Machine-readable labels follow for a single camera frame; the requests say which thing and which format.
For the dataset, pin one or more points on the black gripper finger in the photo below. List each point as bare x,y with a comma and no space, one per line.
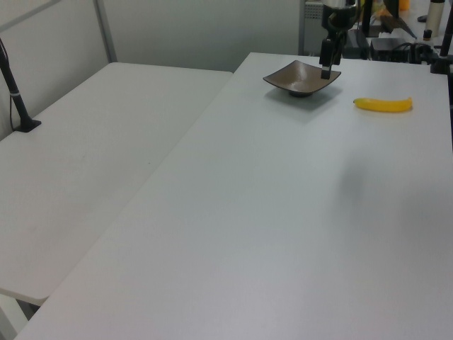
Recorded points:
325,56
337,51

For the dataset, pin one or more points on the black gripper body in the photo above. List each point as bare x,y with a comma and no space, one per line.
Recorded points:
340,18

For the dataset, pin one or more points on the yellow banana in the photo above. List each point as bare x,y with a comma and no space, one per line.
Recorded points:
384,105

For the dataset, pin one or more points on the brown square ceramic plate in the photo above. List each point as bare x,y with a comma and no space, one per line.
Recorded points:
301,78

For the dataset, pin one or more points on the perforated grey metal panel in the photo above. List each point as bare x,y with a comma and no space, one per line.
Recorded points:
310,26

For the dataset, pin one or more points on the black electronics box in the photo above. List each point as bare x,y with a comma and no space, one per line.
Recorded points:
389,49

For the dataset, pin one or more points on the orange object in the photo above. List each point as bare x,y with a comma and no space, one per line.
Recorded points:
405,4

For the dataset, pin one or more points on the small black bottle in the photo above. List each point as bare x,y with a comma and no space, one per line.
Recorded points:
428,34

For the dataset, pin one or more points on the white cylinder with black cap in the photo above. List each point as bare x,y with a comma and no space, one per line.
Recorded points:
434,16

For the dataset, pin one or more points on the black clamp stand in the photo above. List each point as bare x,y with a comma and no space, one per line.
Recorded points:
442,53

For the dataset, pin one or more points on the grey metal partition post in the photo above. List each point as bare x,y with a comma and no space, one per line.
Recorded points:
105,30

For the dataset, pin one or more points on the black camera stand pole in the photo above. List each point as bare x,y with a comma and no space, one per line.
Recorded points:
14,90

